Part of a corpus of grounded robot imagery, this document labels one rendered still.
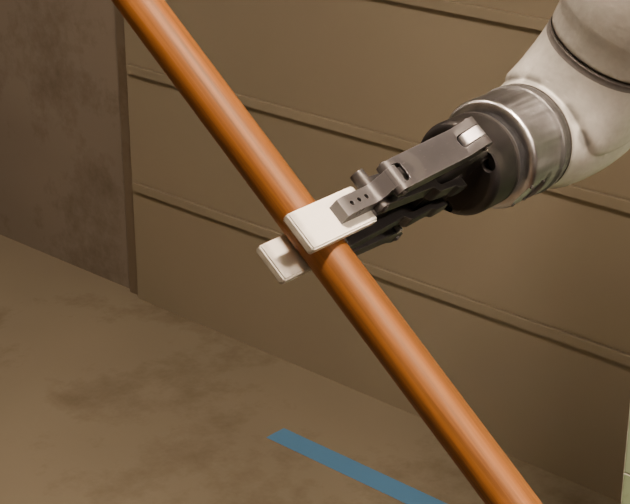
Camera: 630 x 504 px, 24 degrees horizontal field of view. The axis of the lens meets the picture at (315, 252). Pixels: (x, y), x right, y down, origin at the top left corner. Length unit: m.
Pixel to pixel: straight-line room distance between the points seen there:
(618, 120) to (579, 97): 0.04
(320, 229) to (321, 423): 3.78
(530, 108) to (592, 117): 0.06
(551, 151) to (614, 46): 0.09
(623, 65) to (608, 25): 0.04
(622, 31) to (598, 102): 0.07
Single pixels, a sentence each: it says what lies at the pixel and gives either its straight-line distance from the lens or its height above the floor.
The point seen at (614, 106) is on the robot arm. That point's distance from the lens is 1.17.
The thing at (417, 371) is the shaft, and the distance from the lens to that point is 0.95.
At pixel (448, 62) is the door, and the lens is 4.29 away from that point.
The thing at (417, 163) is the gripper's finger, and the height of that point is 1.99.
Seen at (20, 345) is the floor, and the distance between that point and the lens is 5.34.
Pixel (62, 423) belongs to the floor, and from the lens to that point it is 4.80.
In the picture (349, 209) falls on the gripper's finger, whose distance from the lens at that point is 0.97.
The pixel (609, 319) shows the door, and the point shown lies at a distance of 4.19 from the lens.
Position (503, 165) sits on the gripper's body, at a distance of 1.10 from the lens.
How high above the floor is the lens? 2.32
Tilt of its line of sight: 23 degrees down
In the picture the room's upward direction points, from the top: straight up
